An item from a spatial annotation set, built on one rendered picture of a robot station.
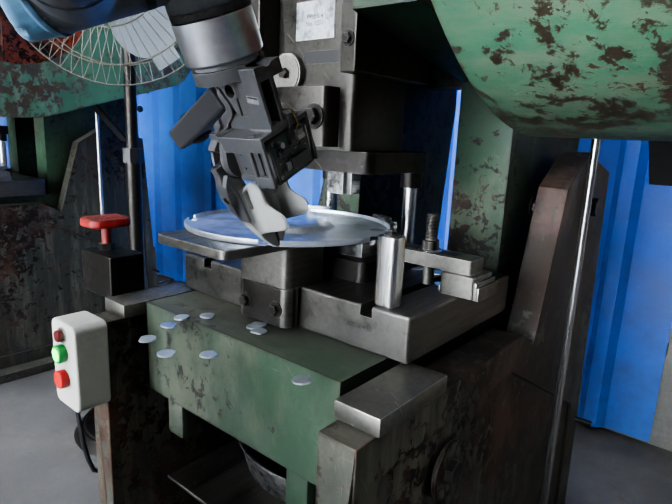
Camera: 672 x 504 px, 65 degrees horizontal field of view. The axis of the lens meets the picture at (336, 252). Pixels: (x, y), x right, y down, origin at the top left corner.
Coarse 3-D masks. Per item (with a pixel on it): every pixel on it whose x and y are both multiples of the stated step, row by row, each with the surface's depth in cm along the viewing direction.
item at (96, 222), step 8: (88, 216) 89; (96, 216) 90; (104, 216) 90; (112, 216) 90; (120, 216) 90; (128, 216) 90; (80, 224) 88; (88, 224) 86; (96, 224) 86; (104, 224) 86; (112, 224) 87; (120, 224) 89; (128, 224) 90; (104, 232) 89; (104, 240) 90
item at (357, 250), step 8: (392, 224) 84; (328, 248) 83; (336, 248) 82; (344, 248) 81; (352, 248) 80; (360, 248) 79; (368, 248) 80; (376, 248) 81; (360, 256) 79; (368, 256) 80
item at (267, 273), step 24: (168, 240) 66; (192, 240) 64; (216, 240) 65; (264, 264) 73; (288, 264) 71; (312, 264) 74; (264, 288) 74; (288, 288) 72; (264, 312) 75; (288, 312) 72
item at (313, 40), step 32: (288, 0) 76; (320, 0) 72; (288, 32) 77; (320, 32) 73; (288, 64) 76; (320, 64) 74; (288, 96) 75; (320, 96) 71; (352, 96) 71; (384, 96) 76; (320, 128) 72; (352, 128) 72; (384, 128) 78
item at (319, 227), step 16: (192, 224) 74; (208, 224) 74; (224, 224) 75; (240, 224) 75; (288, 224) 74; (304, 224) 74; (320, 224) 75; (336, 224) 79; (352, 224) 79; (368, 224) 80; (384, 224) 80; (224, 240) 64; (240, 240) 63; (256, 240) 63; (288, 240) 66; (304, 240) 66; (320, 240) 67; (336, 240) 64; (352, 240) 65; (368, 240) 67
